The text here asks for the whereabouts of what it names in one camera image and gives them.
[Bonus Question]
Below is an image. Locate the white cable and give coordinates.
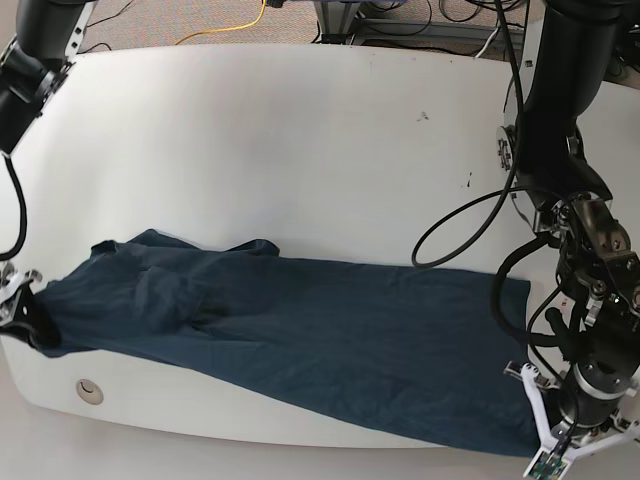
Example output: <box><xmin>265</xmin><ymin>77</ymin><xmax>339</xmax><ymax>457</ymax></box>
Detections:
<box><xmin>473</xmin><ymin>24</ymin><xmax>524</xmax><ymax>59</ymax></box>

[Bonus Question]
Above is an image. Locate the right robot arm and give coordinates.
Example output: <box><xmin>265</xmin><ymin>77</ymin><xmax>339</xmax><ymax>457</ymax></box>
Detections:
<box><xmin>1</xmin><ymin>0</ymin><xmax>96</xmax><ymax>350</ymax></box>

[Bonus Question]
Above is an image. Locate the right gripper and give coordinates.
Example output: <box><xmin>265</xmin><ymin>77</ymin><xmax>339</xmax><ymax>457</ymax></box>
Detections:
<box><xmin>1</xmin><ymin>261</ymin><xmax>61</xmax><ymax>349</ymax></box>

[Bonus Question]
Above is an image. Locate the yellow cable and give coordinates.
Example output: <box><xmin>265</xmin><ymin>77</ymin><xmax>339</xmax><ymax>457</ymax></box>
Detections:
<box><xmin>174</xmin><ymin>0</ymin><xmax>266</xmax><ymax>47</ymax></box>

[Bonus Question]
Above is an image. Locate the left table cable grommet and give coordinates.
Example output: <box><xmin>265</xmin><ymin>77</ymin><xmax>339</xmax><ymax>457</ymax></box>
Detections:
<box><xmin>76</xmin><ymin>379</ymin><xmax>104</xmax><ymax>406</ymax></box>

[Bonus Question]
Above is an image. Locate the dark blue t-shirt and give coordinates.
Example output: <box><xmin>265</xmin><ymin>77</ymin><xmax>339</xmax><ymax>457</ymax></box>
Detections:
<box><xmin>37</xmin><ymin>230</ymin><xmax>539</xmax><ymax>457</ymax></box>

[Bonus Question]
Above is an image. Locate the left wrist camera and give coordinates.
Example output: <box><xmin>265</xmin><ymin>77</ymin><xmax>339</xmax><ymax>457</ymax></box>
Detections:
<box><xmin>522</xmin><ymin>447</ymin><xmax>572</xmax><ymax>480</ymax></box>

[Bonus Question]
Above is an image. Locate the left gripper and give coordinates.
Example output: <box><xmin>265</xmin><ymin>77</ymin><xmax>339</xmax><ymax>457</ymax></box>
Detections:
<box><xmin>504</xmin><ymin>359</ymin><xmax>639</xmax><ymax>463</ymax></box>

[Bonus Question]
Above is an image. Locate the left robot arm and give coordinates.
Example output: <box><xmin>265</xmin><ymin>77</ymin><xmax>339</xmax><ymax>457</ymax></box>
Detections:
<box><xmin>498</xmin><ymin>1</ymin><xmax>639</xmax><ymax>478</ymax></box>

